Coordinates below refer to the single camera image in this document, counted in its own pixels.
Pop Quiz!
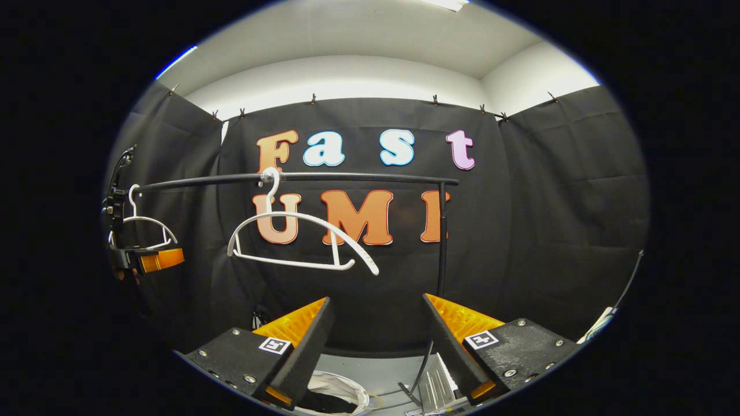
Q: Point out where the ceiling light panel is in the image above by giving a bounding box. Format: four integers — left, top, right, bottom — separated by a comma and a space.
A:
416, 0, 470, 12

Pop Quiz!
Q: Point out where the white laundry hamper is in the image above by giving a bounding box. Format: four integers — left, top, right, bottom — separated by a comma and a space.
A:
292, 370, 371, 416

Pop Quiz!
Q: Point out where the grey ribbed metal panel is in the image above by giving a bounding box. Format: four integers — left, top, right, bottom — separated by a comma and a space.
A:
405, 352, 463, 415

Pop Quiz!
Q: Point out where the white plastic clothes hanger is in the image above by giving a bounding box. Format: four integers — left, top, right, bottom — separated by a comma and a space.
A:
108, 184, 179, 252
227, 168, 380, 276

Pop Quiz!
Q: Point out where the black metal clothes rack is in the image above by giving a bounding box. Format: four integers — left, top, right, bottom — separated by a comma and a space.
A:
130, 172, 460, 406

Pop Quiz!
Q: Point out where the black backdrop cloth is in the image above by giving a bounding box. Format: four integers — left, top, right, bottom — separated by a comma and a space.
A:
104, 81, 651, 356

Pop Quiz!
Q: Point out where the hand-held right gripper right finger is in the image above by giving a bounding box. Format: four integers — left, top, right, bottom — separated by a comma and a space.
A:
421, 294, 582, 405

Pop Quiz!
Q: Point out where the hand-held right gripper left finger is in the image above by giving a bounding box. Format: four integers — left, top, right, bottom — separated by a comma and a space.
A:
185, 296, 337, 412

